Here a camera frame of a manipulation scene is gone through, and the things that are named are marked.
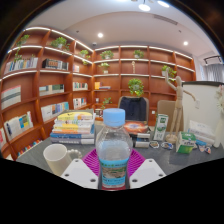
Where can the stack of colourful books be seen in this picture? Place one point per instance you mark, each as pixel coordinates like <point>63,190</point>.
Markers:
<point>71,128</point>

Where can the white vase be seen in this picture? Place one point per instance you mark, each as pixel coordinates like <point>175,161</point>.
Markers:
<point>219,133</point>

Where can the ceiling lamp with round bulbs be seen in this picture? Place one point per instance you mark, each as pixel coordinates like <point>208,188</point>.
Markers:
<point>144,7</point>

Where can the orange wooden shelf unit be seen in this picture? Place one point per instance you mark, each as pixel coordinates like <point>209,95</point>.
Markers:
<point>50,75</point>

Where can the clear water bottle blue cap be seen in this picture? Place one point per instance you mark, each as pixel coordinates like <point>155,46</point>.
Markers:
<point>113,150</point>

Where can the white ceramic mug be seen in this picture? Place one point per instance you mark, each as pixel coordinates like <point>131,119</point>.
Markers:
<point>56,158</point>

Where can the ceiling air vent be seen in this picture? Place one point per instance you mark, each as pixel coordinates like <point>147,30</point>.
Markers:
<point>175,19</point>

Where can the grey curtain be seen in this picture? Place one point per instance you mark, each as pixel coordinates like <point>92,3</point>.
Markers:
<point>215,73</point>

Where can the recessed ceiling light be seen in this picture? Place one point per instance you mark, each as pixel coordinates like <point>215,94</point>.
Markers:
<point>100,34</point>
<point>185,43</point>

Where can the tan chair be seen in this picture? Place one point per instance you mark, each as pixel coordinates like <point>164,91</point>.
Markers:
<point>165,110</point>

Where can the green and white carton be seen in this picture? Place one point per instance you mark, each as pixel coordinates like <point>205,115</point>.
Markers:
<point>160,128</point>

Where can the stack of dark books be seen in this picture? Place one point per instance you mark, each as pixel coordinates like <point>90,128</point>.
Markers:
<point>136,128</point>

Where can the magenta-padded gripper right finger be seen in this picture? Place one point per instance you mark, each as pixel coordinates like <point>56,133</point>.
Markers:
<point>146,171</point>

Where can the chair with dark jacket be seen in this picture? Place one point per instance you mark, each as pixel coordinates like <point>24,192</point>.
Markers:
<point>133,108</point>

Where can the wooden artist mannequin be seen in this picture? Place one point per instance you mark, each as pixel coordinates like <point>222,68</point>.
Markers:
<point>178,106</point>

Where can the green and white box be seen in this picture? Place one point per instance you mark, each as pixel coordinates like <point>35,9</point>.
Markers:
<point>185,143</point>

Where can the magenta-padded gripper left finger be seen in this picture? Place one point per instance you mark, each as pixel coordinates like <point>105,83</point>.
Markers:
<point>80,173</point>

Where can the stack of white packs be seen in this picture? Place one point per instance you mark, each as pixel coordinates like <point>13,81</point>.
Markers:
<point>201,130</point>

